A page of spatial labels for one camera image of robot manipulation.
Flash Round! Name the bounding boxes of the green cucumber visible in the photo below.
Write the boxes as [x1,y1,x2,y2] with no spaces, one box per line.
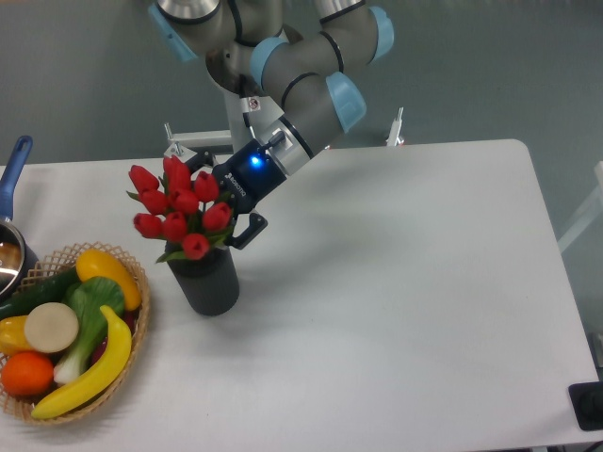
[1,266,80,320]

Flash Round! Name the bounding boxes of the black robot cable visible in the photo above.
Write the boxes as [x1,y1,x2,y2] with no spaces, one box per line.
[237,73,258,142]

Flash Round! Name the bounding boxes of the black device at table edge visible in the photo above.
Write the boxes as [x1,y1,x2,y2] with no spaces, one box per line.
[568,381,603,431]

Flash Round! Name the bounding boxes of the green bok choy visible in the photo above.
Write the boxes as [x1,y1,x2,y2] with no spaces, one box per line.
[54,277,124,386]

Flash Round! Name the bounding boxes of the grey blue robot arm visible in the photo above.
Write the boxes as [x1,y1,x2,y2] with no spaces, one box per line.
[149,1,394,249]

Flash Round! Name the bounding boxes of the white frame at right edge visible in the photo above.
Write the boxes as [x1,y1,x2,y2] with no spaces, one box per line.
[558,161,602,253]

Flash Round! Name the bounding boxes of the yellow banana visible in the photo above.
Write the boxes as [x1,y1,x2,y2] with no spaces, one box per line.
[31,305,132,420]

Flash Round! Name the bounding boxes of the blue handled pot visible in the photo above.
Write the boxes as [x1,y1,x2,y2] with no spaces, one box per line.
[1,136,38,301]

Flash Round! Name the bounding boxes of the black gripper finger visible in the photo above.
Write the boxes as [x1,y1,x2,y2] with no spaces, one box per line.
[224,212,268,249]
[185,151,215,172]

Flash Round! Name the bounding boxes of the yellow bell pepper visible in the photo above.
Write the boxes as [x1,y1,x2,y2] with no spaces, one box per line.
[0,315,34,356]

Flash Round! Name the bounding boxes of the orange fruit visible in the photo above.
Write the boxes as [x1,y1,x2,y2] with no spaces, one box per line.
[1,351,54,396]

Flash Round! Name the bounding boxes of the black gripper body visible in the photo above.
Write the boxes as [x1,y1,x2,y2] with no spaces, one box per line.
[212,139,286,217]

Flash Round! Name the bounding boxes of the white clamp post red base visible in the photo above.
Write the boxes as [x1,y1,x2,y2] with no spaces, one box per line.
[385,106,404,147]

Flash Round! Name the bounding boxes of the woven wicker basket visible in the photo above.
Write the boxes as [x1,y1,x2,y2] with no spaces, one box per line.
[1,242,151,425]

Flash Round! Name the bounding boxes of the beige round radish slice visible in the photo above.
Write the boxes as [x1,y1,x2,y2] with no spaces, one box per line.
[24,302,79,353]

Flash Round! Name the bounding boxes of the red tulip bouquet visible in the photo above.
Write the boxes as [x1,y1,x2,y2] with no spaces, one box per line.
[128,156,234,263]

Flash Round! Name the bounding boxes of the dark grey ribbed vase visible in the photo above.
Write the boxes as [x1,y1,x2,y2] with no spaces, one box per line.
[168,249,239,316]

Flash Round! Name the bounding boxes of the white table clamp left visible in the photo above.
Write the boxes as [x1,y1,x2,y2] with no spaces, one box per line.
[163,122,233,160]

